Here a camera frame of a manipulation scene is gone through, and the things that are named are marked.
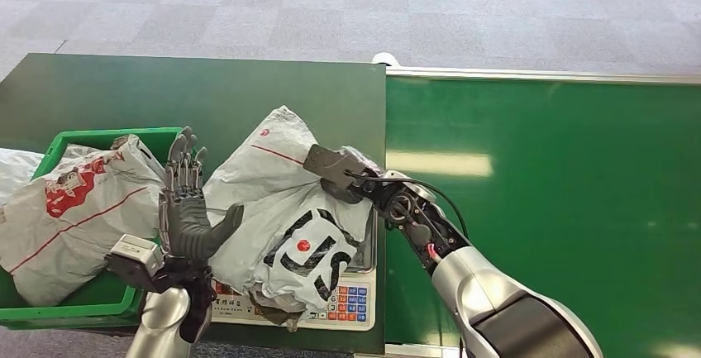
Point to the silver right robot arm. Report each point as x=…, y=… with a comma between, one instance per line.
x=493, y=301

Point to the green plastic crate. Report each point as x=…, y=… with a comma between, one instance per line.
x=109, y=135

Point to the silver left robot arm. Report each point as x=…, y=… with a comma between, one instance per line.
x=161, y=322

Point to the green conveyor belt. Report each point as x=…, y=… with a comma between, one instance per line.
x=602, y=153

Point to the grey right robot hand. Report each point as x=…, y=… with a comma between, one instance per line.
x=328, y=164

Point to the white round cap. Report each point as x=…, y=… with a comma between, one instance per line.
x=385, y=60

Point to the grey package with black print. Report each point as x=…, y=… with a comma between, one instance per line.
x=263, y=191

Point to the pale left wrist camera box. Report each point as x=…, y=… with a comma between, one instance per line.
x=137, y=251

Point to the white electronic scale body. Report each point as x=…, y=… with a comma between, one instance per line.
x=350, y=301

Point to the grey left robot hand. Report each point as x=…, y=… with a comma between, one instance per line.
x=186, y=224

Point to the white package with red print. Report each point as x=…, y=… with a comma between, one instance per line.
x=65, y=235

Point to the plain white plastic bag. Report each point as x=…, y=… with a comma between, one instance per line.
x=13, y=172

